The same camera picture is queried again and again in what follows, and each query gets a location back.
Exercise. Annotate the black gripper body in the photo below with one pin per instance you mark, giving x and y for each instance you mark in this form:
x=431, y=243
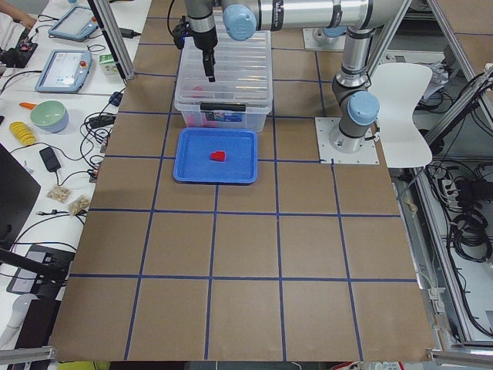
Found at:
x=204, y=40

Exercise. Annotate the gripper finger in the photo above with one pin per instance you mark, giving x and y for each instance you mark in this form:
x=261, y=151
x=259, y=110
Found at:
x=212, y=78
x=206, y=58

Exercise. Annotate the clear plastic box lid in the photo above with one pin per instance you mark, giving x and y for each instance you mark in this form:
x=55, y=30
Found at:
x=243, y=73

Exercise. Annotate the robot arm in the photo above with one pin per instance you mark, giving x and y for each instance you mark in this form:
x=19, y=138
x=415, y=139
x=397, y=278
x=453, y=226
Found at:
x=328, y=35
x=359, y=19

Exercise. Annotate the clear plastic storage box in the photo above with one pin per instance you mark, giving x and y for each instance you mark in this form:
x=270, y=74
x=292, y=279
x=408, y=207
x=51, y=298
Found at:
x=224, y=119

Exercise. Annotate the blue plastic tray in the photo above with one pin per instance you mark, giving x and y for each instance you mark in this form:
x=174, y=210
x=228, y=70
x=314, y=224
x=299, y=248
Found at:
x=193, y=164

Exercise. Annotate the green white carton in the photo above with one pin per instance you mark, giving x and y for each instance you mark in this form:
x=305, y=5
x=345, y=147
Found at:
x=108, y=65

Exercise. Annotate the teach pendant tablet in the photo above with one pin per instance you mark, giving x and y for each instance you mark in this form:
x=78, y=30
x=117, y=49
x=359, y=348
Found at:
x=76, y=25
x=65, y=71

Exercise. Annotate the green bowl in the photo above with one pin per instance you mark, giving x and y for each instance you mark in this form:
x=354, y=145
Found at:
x=50, y=116

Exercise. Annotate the black power adapter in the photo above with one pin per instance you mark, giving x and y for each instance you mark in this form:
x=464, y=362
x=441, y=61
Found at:
x=50, y=159

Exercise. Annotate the toy carrot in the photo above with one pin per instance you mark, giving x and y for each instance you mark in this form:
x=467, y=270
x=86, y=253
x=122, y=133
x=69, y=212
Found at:
x=27, y=105

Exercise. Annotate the white chair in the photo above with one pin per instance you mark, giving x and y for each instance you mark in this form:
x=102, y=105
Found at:
x=399, y=87

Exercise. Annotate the yellow toy corn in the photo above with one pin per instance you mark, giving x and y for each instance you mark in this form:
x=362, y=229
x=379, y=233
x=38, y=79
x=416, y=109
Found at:
x=22, y=133

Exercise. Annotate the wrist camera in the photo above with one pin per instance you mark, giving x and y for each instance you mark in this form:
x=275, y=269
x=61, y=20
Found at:
x=180, y=32

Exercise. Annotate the black box latch handle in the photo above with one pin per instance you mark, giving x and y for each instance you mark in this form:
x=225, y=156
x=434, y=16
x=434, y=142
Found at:
x=233, y=107

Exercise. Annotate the aluminium frame post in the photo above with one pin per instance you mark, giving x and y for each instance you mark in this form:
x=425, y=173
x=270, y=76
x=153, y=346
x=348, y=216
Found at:
x=107, y=23

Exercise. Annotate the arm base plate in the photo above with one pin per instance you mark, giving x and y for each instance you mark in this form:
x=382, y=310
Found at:
x=311, y=44
x=335, y=148

